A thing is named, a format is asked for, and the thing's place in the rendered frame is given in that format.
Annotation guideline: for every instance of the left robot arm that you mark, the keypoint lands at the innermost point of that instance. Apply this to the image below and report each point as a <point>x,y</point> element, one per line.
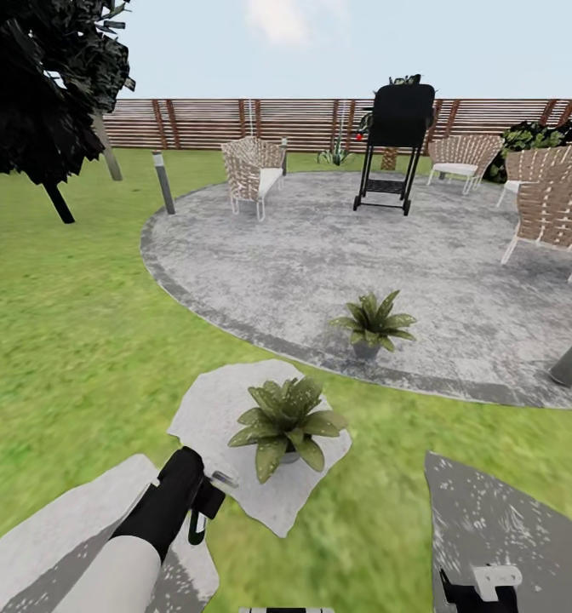
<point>122,576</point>

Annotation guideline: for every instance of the charcoal grill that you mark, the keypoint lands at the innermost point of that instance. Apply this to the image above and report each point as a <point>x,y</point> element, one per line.
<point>399,118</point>

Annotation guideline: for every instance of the pot plant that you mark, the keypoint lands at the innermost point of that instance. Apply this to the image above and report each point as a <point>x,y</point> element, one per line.
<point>283,426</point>
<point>372,322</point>

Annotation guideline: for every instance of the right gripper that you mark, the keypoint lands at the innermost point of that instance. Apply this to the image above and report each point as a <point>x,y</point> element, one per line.
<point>467,599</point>

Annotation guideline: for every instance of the insectifuge atomizer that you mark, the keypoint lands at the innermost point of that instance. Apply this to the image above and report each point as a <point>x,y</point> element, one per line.
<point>198,523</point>

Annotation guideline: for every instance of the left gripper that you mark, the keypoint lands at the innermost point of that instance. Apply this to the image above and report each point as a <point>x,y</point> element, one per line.
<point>210,501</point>

